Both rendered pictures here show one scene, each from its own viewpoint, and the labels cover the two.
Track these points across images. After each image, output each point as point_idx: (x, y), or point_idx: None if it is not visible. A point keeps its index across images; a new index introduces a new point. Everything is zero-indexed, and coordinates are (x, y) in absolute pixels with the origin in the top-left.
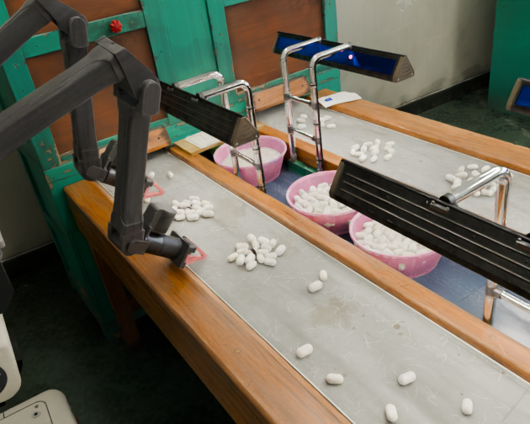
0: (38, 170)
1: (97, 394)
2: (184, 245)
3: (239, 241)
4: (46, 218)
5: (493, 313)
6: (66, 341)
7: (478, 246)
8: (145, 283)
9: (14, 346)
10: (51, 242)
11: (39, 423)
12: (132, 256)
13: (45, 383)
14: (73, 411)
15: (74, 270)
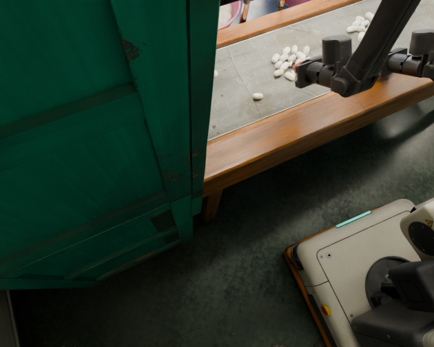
0: (152, 215)
1: (247, 244)
2: (402, 52)
3: None
4: (71, 279)
5: None
6: (178, 280)
7: None
8: (395, 100)
9: None
10: (13, 316)
11: (337, 250)
12: (366, 105)
13: (224, 290)
14: (260, 261)
15: (122, 262)
